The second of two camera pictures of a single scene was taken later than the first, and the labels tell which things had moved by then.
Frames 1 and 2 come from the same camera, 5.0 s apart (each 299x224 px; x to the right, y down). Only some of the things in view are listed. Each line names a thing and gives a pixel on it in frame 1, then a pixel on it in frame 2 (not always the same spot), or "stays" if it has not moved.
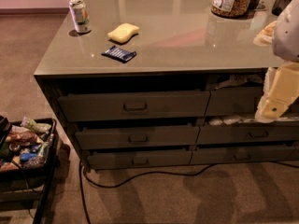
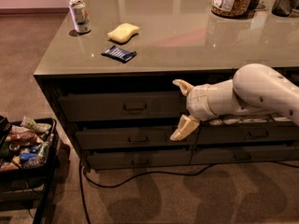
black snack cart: (27, 157) stays
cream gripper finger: (280, 88) -> (197, 106)
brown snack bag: (22, 136) stays
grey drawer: (134, 105) stays
